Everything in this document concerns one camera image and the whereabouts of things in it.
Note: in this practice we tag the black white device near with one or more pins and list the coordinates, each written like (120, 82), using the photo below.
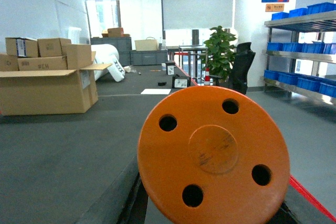
(179, 82)

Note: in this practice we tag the black white device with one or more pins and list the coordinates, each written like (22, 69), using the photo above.
(170, 65)
(179, 82)

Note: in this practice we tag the orange 4680 cylinder cap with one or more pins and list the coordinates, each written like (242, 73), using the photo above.
(212, 155)

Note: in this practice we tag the stainless steel shelf rack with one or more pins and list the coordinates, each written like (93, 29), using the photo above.
(283, 41)

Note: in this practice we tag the orange traffic cone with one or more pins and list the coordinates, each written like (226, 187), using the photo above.
(207, 79)

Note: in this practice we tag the red conveyor side rail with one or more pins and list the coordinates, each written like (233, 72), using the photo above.
(308, 127)

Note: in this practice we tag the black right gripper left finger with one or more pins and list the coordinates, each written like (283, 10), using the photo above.
(115, 204)

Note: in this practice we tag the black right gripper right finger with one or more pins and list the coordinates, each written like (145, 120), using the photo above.
(301, 207)

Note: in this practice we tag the black office chair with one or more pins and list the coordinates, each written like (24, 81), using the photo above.
(237, 79)

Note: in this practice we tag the large cardboard box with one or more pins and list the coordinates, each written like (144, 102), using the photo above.
(49, 92)

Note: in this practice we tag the black white device far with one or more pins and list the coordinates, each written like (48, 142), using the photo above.
(170, 65)

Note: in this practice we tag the white paper sheet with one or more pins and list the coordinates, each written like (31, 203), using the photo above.
(156, 91)

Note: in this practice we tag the green potted plant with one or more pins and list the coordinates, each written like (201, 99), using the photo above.
(221, 52)

